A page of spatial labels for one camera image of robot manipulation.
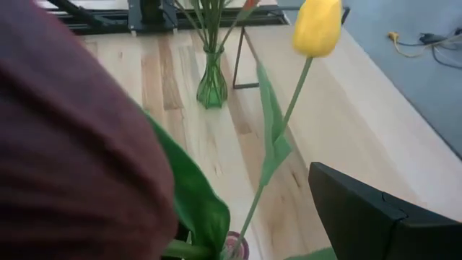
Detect green glass vase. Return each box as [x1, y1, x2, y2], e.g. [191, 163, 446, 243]
[196, 45, 230, 110]

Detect red artificial tulip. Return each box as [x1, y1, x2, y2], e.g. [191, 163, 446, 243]
[216, 0, 261, 51]

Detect yellow artificial tulip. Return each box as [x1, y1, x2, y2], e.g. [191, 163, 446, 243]
[219, 0, 344, 260]

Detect wooden shelf black legs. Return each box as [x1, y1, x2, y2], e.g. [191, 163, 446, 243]
[232, 25, 462, 222]

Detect orange artificial flower bunch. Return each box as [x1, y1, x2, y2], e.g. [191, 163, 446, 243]
[174, 0, 232, 55]

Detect pink glass vase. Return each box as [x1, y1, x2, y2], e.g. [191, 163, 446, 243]
[219, 230, 251, 260]

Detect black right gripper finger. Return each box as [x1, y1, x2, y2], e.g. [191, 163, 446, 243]
[308, 161, 462, 260]

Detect maroon artificial tulip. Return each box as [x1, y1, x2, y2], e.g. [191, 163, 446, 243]
[0, 0, 232, 260]

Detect black aluminium table frame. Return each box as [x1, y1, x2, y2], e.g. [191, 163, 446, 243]
[46, 0, 289, 36]

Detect yellow extension cord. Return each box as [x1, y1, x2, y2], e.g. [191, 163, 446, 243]
[387, 30, 462, 59]

